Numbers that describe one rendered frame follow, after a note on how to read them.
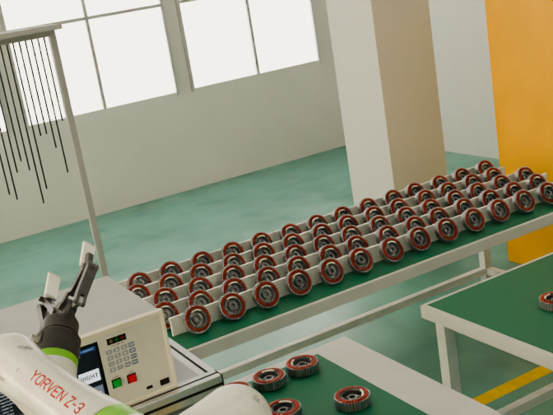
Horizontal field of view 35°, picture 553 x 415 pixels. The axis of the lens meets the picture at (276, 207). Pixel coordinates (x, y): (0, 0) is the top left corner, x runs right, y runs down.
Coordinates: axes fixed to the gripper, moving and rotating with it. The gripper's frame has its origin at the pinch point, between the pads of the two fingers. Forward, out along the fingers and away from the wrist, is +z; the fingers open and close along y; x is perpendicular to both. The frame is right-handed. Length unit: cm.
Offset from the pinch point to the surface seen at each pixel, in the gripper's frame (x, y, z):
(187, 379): 43.1, 11.5, -6.1
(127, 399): 29.9, 17.6, -14.4
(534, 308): 172, -23, 61
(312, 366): 109, 29, 36
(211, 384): 47.2, 6.9, -8.4
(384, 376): 122, 10, 28
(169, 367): 35.8, 9.6, -6.9
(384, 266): 167, 35, 116
